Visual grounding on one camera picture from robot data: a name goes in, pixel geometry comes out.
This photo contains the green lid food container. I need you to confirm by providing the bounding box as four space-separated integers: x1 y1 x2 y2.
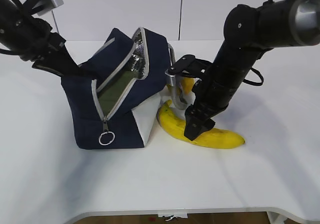
97 70 139 116

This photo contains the yellow pear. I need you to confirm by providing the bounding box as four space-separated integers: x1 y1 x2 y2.
177 77 195 95

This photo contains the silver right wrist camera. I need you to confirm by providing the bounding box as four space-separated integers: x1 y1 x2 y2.
164 54 208 107

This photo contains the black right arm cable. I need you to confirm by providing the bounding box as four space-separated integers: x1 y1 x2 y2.
243 67 265 87

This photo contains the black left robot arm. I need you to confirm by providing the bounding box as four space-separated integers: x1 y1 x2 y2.
0 0 97 78

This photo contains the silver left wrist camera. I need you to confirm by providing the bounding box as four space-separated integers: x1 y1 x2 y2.
31 0 64 16

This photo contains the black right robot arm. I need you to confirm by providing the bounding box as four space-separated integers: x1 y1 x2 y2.
183 0 320 140

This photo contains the navy blue lunch bag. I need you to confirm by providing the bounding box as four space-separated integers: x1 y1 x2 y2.
61 27 171 150

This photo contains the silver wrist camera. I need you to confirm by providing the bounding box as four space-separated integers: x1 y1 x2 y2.
31 0 64 16
164 54 208 107

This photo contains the yellow banana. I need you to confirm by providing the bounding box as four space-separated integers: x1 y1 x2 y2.
156 100 245 149

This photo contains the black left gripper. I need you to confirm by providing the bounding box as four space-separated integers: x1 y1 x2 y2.
17 18 98 78

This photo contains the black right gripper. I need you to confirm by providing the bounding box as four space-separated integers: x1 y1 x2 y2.
184 66 248 141

